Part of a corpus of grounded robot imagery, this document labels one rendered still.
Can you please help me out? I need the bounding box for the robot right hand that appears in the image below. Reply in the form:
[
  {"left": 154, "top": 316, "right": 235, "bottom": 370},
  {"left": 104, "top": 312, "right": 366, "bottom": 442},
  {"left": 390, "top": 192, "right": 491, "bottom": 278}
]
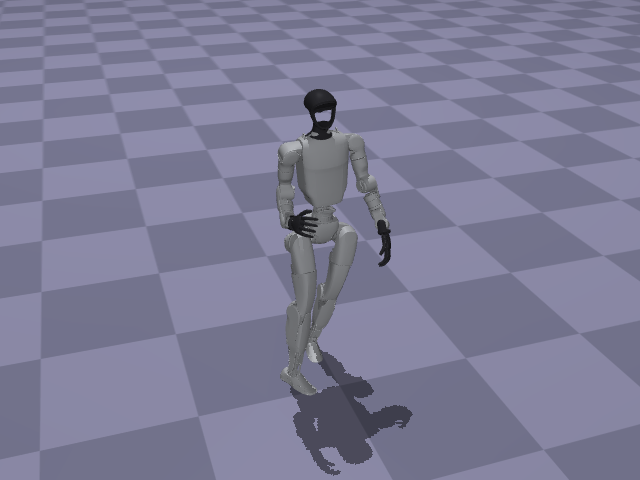
[{"left": 288, "top": 210, "right": 318, "bottom": 238}]

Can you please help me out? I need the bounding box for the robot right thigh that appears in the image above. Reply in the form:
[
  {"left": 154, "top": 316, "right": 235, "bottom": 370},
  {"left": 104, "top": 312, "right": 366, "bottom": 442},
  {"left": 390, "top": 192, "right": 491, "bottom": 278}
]
[{"left": 284, "top": 227, "right": 317, "bottom": 322}]

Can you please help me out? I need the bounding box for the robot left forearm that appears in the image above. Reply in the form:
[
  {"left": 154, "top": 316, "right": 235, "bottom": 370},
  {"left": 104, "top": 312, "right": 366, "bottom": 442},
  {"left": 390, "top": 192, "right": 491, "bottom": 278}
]
[{"left": 364, "top": 179, "right": 390, "bottom": 230}]

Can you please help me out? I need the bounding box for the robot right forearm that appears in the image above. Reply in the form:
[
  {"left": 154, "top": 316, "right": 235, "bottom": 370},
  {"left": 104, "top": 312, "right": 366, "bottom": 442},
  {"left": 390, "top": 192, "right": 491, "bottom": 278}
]
[{"left": 276, "top": 186, "right": 294, "bottom": 229}]

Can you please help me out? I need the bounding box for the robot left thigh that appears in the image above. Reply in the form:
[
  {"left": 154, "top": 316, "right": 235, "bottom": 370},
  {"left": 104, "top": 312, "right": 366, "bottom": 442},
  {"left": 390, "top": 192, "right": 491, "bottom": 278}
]
[{"left": 317, "top": 222, "right": 358, "bottom": 303}]

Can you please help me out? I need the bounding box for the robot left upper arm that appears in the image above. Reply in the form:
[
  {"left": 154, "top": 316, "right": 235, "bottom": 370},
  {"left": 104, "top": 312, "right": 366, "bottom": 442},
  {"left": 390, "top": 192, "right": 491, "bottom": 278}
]
[{"left": 343, "top": 133, "right": 377, "bottom": 193}]

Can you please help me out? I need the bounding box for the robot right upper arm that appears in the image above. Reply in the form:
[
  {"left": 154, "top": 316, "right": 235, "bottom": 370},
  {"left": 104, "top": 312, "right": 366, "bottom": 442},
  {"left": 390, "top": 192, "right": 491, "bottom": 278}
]
[{"left": 278, "top": 141, "right": 302, "bottom": 200}]

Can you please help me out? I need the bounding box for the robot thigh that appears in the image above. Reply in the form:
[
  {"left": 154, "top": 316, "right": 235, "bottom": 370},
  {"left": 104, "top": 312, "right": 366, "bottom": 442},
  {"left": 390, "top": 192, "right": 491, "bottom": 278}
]
[
  {"left": 317, "top": 222, "right": 358, "bottom": 303},
  {"left": 284, "top": 227, "right": 317, "bottom": 322}
]

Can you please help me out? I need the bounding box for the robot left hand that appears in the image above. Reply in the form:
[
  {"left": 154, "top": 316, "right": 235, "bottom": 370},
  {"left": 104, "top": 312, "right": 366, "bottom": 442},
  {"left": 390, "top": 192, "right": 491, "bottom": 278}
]
[{"left": 377, "top": 220, "right": 391, "bottom": 267}]

